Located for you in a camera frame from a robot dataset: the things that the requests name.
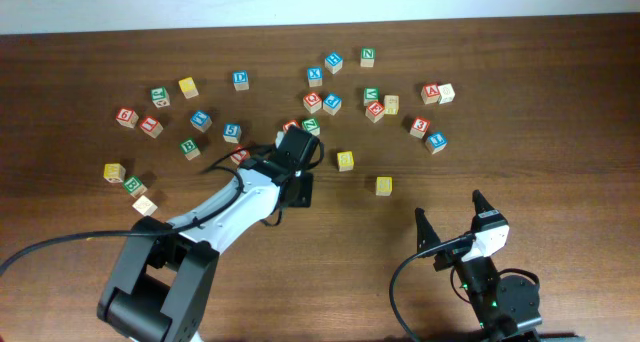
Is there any green N block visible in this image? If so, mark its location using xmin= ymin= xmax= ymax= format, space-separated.
xmin=360 ymin=47 xmax=376 ymax=68

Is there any green b block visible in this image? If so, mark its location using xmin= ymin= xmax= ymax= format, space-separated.
xmin=123 ymin=176 xmax=148 ymax=198
xmin=180 ymin=138 xmax=201 ymax=160

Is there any blue X block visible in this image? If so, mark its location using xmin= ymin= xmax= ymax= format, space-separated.
xmin=307 ymin=67 xmax=323 ymax=87

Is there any green V block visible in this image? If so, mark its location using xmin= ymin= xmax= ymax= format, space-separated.
xmin=363 ymin=87 xmax=380 ymax=106

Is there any yellow S block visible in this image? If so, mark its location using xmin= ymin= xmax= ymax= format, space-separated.
xmin=375 ymin=176 xmax=393 ymax=196
xmin=337 ymin=151 xmax=355 ymax=172

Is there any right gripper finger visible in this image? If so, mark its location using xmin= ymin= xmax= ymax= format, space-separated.
xmin=472 ymin=190 xmax=496 ymax=216
xmin=414 ymin=208 xmax=441 ymax=258

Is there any plain wooden block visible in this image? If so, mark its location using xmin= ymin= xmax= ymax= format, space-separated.
xmin=132 ymin=196 xmax=158 ymax=216

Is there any red A block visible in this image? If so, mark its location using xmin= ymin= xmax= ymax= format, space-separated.
xmin=421 ymin=83 xmax=441 ymax=105

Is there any green Z block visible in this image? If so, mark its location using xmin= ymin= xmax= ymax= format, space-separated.
xmin=301 ymin=118 xmax=321 ymax=136

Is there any red 6 block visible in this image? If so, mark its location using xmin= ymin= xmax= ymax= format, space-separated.
xmin=116 ymin=107 xmax=139 ymax=129

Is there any yellow W block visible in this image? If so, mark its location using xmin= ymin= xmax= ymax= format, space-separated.
xmin=103 ymin=163 xmax=126 ymax=183

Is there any white picture block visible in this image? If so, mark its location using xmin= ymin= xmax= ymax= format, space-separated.
xmin=438 ymin=83 xmax=455 ymax=104

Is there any blue L block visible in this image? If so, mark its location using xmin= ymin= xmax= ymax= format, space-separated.
xmin=425 ymin=132 xmax=448 ymax=154

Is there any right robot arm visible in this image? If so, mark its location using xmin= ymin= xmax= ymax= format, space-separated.
xmin=415 ymin=190 xmax=542 ymax=341

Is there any blue T block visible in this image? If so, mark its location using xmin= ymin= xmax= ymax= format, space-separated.
xmin=190 ymin=110 xmax=212 ymax=133

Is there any blue P block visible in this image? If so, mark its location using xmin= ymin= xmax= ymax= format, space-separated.
xmin=323 ymin=93 xmax=342 ymax=115

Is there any red Y block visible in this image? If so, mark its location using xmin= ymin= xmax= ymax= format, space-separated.
xmin=230 ymin=146 xmax=250 ymax=165

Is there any yellow 8 side block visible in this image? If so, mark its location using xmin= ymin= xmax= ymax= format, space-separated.
xmin=383 ymin=95 xmax=399 ymax=115

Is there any red I block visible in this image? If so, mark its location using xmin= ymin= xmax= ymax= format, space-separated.
xmin=139 ymin=116 xmax=163 ymax=138

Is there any red U block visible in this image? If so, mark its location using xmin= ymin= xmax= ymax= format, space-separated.
xmin=283 ymin=120 xmax=301 ymax=132

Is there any blue D block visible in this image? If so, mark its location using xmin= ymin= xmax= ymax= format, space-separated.
xmin=232 ymin=70 xmax=249 ymax=91

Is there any leaf picture block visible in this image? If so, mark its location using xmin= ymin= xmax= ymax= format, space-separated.
xmin=274 ymin=131 xmax=285 ymax=147

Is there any plain yellow top block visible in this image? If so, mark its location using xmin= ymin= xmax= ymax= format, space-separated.
xmin=179 ymin=77 xmax=199 ymax=99

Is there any blue H block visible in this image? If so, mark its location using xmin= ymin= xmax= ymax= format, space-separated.
xmin=325 ymin=52 xmax=344 ymax=74

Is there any blue 5 block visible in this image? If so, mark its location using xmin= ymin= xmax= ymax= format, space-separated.
xmin=223 ymin=123 xmax=242 ymax=144

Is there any green B block lower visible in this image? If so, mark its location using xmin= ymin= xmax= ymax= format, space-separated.
xmin=123 ymin=176 xmax=148 ymax=198

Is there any red 3 block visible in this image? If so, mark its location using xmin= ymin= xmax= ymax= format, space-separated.
xmin=409 ymin=117 xmax=431 ymax=139

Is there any green J block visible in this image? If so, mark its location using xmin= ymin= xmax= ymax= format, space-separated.
xmin=150 ymin=87 xmax=170 ymax=108

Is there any red E block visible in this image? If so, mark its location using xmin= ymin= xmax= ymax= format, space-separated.
xmin=365 ymin=101 xmax=385 ymax=123

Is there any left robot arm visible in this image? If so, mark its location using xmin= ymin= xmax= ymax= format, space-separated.
xmin=97 ymin=127 xmax=324 ymax=342

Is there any red Q block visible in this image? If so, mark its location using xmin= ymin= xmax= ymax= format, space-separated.
xmin=303 ymin=92 xmax=323 ymax=114

